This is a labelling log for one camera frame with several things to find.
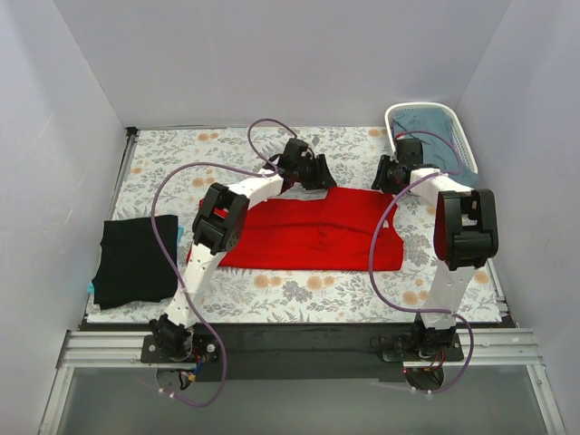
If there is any red t shirt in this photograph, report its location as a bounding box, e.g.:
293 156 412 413
198 187 405 273

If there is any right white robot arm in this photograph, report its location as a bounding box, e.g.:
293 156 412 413
369 131 498 361

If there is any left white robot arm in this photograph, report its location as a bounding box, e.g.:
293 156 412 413
150 138 336 363

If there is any grey-blue t shirt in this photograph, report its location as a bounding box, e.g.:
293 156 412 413
391 107 478 187

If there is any white plastic basket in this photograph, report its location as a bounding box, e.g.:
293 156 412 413
384 101 479 175

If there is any floral table cloth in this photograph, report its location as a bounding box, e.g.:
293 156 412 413
85 126 504 324

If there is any folded black t shirt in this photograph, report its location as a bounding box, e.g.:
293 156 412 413
92 215 178 310

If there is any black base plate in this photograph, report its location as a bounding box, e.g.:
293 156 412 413
140 321 464 382

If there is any aluminium frame rail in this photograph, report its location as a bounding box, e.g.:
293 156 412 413
59 328 543 367

